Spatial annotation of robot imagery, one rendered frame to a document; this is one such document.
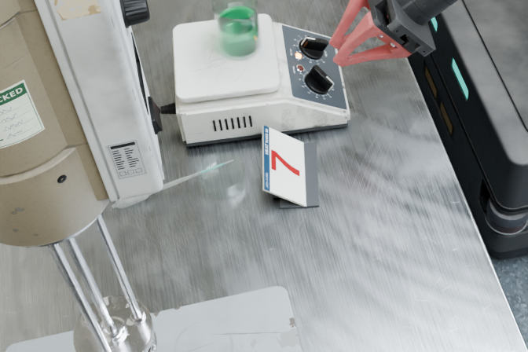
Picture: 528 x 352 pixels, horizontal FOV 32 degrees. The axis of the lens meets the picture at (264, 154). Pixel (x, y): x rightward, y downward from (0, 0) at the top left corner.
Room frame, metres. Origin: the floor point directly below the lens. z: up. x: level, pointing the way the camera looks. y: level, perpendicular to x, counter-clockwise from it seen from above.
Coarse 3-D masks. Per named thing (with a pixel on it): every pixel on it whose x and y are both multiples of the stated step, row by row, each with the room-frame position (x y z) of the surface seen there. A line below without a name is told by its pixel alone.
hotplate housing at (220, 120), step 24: (288, 72) 0.72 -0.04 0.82; (240, 96) 0.69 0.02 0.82; (264, 96) 0.68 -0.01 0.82; (288, 96) 0.68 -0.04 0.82; (192, 120) 0.67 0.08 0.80; (216, 120) 0.67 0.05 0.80; (240, 120) 0.67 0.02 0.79; (264, 120) 0.67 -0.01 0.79; (288, 120) 0.67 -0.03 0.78; (312, 120) 0.67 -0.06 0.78; (336, 120) 0.67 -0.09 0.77; (192, 144) 0.68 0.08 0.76
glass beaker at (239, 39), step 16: (224, 0) 0.77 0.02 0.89; (240, 0) 0.77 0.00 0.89; (256, 0) 0.75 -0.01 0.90; (256, 16) 0.74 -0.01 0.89; (224, 32) 0.73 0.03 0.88; (240, 32) 0.72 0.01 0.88; (256, 32) 0.73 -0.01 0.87; (224, 48) 0.73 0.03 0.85; (240, 48) 0.72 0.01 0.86; (256, 48) 0.73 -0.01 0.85
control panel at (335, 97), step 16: (288, 32) 0.79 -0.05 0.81; (304, 32) 0.79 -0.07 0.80; (288, 48) 0.76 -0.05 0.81; (288, 64) 0.73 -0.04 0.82; (304, 64) 0.74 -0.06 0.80; (320, 64) 0.74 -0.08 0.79; (336, 64) 0.75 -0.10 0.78; (304, 80) 0.71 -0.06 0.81; (336, 80) 0.72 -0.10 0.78; (304, 96) 0.69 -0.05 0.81; (320, 96) 0.69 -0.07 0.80; (336, 96) 0.70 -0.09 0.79
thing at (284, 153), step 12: (276, 132) 0.66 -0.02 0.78; (276, 144) 0.64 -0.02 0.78; (288, 144) 0.65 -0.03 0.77; (276, 156) 0.63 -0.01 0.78; (288, 156) 0.63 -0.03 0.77; (276, 168) 0.61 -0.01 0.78; (288, 168) 0.61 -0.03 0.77; (300, 168) 0.62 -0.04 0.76; (276, 180) 0.59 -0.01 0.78; (288, 180) 0.60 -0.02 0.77; (300, 180) 0.60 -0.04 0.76; (288, 192) 0.58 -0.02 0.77; (300, 192) 0.59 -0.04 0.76
